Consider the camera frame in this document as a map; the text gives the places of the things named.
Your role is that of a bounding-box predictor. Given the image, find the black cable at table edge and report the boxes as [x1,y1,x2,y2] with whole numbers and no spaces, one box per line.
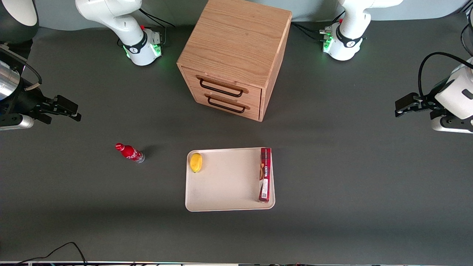
[17,242,88,266]

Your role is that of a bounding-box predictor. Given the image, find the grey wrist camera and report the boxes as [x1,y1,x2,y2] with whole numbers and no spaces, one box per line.
[0,114,35,131]
[431,115,473,134]

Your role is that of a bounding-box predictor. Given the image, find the black arm base cables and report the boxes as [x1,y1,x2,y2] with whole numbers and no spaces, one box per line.
[137,8,176,48]
[291,10,346,42]

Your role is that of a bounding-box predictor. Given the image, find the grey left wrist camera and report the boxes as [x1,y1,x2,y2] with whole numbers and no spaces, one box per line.
[431,115,473,134]

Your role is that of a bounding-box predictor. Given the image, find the black left arm wrist cable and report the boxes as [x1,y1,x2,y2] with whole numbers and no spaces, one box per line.
[418,52,473,98]

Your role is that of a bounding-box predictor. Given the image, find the yellow lemon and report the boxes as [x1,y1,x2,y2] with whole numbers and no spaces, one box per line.
[190,153,203,173]

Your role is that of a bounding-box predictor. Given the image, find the black drawer handle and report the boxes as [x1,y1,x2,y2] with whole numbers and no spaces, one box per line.
[196,75,249,98]
[204,93,251,114]

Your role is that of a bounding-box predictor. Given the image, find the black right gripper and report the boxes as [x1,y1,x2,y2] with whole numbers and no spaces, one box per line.
[0,86,82,125]

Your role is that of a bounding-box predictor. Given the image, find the black left arm base cables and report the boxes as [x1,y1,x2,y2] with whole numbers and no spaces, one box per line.
[291,10,346,42]

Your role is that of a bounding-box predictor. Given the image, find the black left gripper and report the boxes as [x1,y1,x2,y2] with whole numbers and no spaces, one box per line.
[395,79,456,119]

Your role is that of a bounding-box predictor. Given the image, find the beige plastic tray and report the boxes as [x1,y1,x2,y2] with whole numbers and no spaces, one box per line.
[185,147,276,212]

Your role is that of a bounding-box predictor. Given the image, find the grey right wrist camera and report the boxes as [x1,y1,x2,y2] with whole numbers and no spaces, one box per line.
[0,114,35,131]

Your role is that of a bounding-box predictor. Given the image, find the wooden two-drawer cabinet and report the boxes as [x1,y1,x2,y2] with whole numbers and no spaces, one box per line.
[177,0,293,122]

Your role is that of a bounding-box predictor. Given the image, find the red cookie box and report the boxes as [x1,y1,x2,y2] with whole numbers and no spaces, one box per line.
[258,147,272,203]

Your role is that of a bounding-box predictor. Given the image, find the black right arm base cables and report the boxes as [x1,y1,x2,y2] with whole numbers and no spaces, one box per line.
[137,8,176,48]

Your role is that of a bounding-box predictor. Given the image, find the red coke bottle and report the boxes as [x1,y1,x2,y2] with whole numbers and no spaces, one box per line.
[115,143,146,164]

